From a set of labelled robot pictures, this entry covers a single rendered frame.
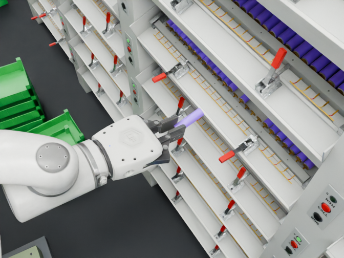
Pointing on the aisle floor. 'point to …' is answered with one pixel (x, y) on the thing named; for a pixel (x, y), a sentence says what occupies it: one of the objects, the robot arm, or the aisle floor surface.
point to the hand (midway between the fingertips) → (172, 129)
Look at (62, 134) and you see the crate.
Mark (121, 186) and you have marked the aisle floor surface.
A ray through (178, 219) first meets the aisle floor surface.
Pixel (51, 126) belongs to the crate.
